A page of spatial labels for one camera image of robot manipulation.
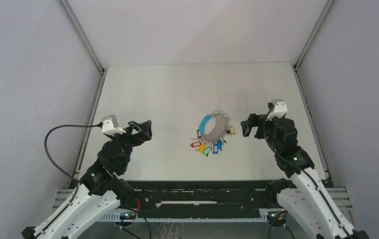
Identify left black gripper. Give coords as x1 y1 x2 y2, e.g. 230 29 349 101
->
107 120 151 172

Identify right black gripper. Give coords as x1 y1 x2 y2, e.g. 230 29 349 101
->
242 113 280 153

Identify blue handled metal keyring holder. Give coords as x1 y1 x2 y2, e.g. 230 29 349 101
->
196 111 231 145

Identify yellow tagged key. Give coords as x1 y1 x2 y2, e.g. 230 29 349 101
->
228 125 236 135

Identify bunch of coloured tagged keys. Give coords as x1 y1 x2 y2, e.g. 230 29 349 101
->
189 133 229 157

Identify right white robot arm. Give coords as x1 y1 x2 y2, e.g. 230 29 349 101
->
241 114 369 239

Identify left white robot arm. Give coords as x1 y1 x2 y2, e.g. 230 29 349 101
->
21 115 152 239

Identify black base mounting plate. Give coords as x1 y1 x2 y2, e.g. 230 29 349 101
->
121 180 281 218

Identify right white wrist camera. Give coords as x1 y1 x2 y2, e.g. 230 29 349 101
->
266 99 288 120

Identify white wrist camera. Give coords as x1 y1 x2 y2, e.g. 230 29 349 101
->
101 115 126 136
266 99 288 120

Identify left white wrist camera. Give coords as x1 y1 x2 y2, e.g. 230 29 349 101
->
101 115 126 136

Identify aluminium frame rail right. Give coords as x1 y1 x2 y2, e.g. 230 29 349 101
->
292 0 337 188

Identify aluminium frame rail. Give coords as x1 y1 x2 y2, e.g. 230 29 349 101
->
50 0 105 183
292 0 337 188

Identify white slotted cable duct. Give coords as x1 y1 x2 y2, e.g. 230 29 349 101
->
97 211 268 223

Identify aluminium frame rail left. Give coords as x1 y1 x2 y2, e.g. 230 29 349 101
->
50 0 105 183

